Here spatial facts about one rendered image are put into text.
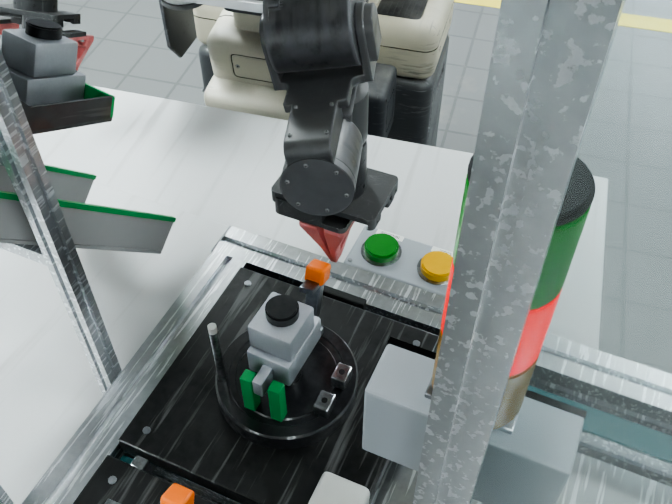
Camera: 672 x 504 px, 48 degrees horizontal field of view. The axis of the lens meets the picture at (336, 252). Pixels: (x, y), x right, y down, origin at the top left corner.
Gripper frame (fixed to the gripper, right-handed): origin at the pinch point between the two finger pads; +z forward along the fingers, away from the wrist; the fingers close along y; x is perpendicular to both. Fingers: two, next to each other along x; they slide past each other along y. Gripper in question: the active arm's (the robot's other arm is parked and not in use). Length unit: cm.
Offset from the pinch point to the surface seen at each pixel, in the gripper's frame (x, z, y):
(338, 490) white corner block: -19.8, 7.1, 9.1
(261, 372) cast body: -14.9, 1.5, -0.6
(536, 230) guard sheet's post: -28, -37, 20
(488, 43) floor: 214, 104, -32
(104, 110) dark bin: -4.9, -14.6, -20.4
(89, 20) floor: 164, 102, -185
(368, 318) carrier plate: 0.1, 8.9, 3.7
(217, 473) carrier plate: -22.0, 9.0, -2.1
